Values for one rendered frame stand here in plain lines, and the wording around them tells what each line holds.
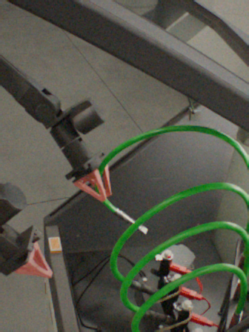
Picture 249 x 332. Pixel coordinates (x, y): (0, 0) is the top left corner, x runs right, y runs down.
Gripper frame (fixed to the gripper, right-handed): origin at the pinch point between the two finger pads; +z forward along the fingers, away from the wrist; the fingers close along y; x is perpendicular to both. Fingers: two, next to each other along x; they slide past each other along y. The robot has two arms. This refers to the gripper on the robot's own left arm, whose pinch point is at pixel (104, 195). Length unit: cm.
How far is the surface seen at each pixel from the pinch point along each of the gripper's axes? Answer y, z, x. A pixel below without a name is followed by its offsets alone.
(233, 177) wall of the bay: 38.4, 19.2, -15.2
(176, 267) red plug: 0.3, 23.7, -5.2
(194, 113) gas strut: 28.2, -3.6, -19.2
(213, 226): -16.9, 12.6, -27.3
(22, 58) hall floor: 296, -100, 188
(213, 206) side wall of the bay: 42.6, 25.5, -3.1
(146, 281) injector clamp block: 3.9, 25.3, 6.5
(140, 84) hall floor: 302, -22, 109
